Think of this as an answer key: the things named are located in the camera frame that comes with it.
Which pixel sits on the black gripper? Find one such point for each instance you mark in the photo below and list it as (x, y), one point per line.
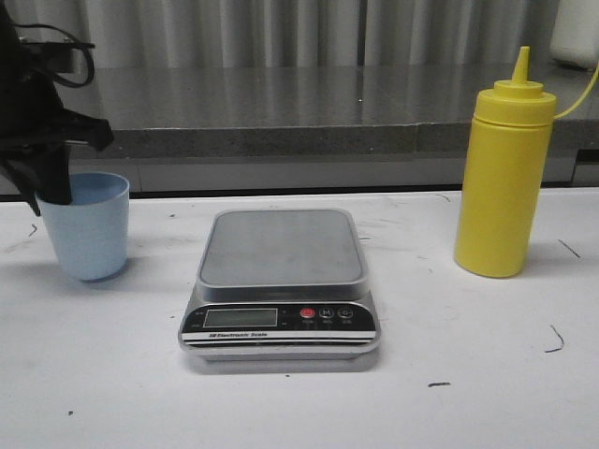
(29, 102)

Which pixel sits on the light blue plastic cup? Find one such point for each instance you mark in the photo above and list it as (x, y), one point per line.
(89, 235)

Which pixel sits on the yellow squeeze bottle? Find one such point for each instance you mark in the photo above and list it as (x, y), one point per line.
(510, 133)

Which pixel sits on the silver electronic kitchen scale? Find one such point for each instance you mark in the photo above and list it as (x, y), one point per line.
(282, 290)

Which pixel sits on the grey stone counter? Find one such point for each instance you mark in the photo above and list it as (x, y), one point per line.
(216, 131)

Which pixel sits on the white rice cooker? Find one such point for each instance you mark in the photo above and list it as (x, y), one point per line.
(574, 39)

